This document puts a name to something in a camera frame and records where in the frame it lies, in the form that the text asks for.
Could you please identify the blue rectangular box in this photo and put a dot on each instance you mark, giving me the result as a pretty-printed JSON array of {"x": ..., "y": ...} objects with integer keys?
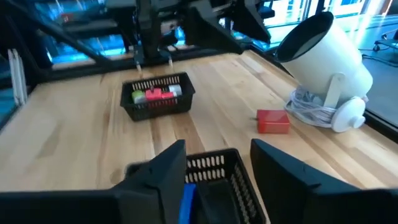
[{"x": 187, "y": 202}]

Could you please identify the green small charger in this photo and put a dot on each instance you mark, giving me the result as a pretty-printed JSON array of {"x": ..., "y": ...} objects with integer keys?
[{"x": 138, "y": 97}]

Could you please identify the pink small plug adapter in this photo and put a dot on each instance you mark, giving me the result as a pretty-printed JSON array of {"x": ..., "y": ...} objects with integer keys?
[{"x": 153, "y": 94}]

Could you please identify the dark red wall charger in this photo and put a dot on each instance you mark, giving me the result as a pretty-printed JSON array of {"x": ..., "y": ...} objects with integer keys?
[{"x": 273, "y": 122}]

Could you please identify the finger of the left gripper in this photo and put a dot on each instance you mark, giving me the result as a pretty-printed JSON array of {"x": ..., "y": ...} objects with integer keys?
[
  {"x": 211, "y": 31},
  {"x": 252, "y": 21}
]

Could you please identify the white cylindrical projector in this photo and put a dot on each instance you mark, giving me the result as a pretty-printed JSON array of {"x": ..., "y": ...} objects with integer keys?
[{"x": 326, "y": 62}]

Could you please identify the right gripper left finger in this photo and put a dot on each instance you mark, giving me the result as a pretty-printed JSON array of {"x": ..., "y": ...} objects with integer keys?
[{"x": 149, "y": 193}]

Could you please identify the black slotted plastic basket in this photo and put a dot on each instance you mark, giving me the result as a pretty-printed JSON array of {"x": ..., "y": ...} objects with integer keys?
[
  {"x": 231, "y": 152},
  {"x": 155, "y": 113}
]

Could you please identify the silver aluminium extrusion bar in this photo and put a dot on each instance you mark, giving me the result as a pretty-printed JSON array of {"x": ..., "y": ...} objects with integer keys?
[{"x": 18, "y": 77}]

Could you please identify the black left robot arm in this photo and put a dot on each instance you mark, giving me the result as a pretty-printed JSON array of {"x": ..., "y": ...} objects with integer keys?
[{"x": 149, "y": 28}]

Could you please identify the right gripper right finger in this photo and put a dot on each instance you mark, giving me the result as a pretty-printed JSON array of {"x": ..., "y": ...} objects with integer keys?
[{"x": 311, "y": 199}]

